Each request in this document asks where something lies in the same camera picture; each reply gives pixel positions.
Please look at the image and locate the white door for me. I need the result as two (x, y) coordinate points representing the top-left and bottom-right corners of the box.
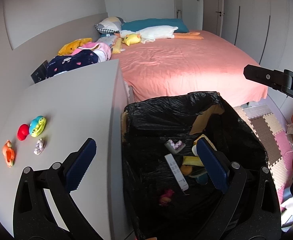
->
(203, 0), (224, 37)

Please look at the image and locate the white carton box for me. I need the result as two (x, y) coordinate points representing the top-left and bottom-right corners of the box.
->
(164, 154), (189, 192)

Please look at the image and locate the red toy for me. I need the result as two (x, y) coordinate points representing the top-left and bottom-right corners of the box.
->
(17, 124), (30, 140)

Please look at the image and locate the pastel foam puzzle mat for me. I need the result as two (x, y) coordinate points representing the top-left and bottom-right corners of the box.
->
(233, 104), (293, 213)

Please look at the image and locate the patterned white wrapper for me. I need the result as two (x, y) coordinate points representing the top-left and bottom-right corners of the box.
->
(164, 139), (185, 153)

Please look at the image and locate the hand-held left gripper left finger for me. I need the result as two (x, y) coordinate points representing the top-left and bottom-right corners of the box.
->
(13, 137), (104, 240)

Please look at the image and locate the black box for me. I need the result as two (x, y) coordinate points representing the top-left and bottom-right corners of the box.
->
(31, 60), (49, 83)

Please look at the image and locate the navy patterned clothing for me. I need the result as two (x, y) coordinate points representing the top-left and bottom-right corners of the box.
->
(46, 49), (99, 78)

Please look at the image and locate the pink garment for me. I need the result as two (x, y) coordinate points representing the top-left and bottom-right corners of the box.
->
(73, 42), (112, 63)

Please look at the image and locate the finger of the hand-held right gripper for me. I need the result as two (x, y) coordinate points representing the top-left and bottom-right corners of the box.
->
(243, 64), (287, 91)

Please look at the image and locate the bed with pink sheet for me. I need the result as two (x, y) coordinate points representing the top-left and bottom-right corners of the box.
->
(97, 30), (269, 105)

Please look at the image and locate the green frog toy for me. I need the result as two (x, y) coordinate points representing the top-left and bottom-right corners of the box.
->
(29, 116), (47, 137)

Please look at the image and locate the teal plastic cup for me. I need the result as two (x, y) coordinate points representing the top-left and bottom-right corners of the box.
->
(188, 171), (209, 185)

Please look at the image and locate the yellow plush toy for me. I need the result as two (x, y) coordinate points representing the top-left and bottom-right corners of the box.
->
(58, 38), (93, 56)

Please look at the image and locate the patchwork pillow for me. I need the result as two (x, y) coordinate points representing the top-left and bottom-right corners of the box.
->
(95, 17), (127, 34)

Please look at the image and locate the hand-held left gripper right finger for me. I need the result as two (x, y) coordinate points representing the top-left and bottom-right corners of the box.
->
(190, 137), (283, 240)

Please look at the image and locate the grey patterned small toy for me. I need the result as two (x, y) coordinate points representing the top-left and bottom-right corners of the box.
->
(34, 138), (46, 155)

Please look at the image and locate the teal pillow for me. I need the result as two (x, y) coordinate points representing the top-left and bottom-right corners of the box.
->
(121, 18), (190, 33)

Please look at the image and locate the cardboard bin with black bag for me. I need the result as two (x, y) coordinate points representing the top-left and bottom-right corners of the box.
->
(122, 92), (269, 240)

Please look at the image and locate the grey patterned pillow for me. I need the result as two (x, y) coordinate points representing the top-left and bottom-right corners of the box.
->
(97, 35), (119, 47)

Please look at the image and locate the yellow patterned bolster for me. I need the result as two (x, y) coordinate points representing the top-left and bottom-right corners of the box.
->
(112, 38), (123, 54)

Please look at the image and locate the white wardrobe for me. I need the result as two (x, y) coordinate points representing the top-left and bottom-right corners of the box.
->
(223, 0), (293, 73)

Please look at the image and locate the white goose plush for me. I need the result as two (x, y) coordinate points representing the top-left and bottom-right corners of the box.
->
(114, 26), (204, 44)

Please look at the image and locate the pink toy figure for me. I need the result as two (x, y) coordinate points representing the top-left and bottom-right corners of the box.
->
(159, 189), (175, 207)

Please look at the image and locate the yellow duck plush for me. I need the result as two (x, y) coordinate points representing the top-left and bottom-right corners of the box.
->
(123, 34), (141, 47)

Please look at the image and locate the orange toy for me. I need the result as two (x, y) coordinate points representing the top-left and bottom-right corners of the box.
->
(2, 140), (16, 168)

